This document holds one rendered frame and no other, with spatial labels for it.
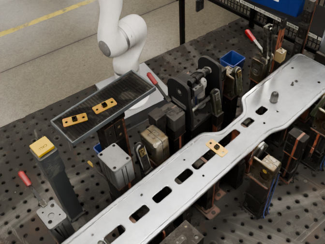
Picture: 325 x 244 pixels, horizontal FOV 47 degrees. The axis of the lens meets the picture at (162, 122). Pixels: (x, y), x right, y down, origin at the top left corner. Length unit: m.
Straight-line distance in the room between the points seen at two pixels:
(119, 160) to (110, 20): 0.58
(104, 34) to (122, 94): 0.30
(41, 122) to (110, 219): 0.88
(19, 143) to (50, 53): 1.76
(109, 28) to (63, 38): 2.21
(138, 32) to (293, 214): 0.98
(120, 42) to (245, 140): 0.63
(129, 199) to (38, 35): 2.78
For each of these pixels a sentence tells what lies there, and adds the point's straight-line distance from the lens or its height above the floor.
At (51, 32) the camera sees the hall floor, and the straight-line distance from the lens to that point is 3.86.
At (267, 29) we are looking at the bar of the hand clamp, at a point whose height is 1.21.
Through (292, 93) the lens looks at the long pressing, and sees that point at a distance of 1.64.
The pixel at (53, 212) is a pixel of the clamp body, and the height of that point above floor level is 1.06.
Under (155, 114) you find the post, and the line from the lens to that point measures 1.38.
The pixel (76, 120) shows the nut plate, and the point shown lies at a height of 1.16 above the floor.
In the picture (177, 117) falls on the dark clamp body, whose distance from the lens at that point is 1.39.
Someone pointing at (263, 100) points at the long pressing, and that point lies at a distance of 1.58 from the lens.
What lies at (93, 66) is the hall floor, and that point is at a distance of 3.34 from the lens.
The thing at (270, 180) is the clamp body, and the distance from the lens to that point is 1.37.
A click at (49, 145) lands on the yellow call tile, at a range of 1.29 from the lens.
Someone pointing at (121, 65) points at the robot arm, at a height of 1.04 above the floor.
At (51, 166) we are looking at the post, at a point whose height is 1.08.
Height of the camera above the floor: 2.12
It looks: 49 degrees down
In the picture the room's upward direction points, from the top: 5 degrees counter-clockwise
